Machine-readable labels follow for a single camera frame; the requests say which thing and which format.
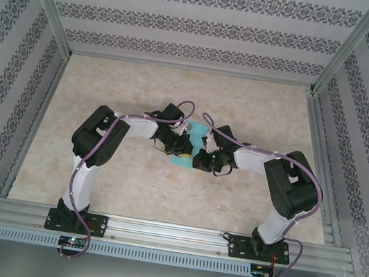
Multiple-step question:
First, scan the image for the long aluminium mounting rail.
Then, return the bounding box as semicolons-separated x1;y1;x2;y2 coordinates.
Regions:
0;195;359;277

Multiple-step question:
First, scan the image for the aluminium frame cross bar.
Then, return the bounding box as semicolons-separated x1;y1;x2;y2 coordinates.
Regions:
67;43;318;94

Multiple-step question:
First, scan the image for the aluminium frame post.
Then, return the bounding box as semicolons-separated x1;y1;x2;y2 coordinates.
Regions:
309;0;369;103
3;0;80;60

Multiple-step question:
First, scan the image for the slotted grey cable duct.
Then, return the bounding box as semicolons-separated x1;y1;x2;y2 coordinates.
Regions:
0;223;253;277

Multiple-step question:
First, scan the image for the small green circuit board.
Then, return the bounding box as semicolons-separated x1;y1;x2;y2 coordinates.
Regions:
58;233;89;251
250;263;276;277

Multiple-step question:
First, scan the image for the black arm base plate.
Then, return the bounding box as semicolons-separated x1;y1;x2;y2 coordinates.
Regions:
227;233;293;267
44;206;110;239

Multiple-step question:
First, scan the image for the light blue paper sheet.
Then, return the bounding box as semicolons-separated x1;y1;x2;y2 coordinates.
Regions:
169;118;213;173

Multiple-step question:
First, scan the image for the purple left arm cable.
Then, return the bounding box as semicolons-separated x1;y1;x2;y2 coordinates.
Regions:
58;84;197;275

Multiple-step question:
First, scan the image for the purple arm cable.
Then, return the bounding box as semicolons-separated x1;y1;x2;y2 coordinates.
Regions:
58;84;197;275
177;112;334;277

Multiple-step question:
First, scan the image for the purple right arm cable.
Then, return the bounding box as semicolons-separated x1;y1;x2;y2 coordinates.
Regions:
177;112;334;277

